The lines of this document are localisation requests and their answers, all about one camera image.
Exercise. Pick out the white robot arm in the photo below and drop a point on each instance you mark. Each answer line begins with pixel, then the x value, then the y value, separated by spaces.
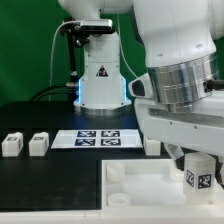
pixel 180 101

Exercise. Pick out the white square table top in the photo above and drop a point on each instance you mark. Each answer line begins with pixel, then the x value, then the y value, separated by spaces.
pixel 152 182

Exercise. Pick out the camera on black mount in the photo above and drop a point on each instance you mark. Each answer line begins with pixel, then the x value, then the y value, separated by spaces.
pixel 78 32

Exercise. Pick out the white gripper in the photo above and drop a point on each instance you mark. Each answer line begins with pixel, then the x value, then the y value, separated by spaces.
pixel 202 130

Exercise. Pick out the white sheet with markers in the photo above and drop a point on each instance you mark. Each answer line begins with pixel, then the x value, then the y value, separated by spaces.
pixel 108 138

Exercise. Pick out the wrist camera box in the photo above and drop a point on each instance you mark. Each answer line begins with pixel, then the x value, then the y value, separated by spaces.
pixel 141 87

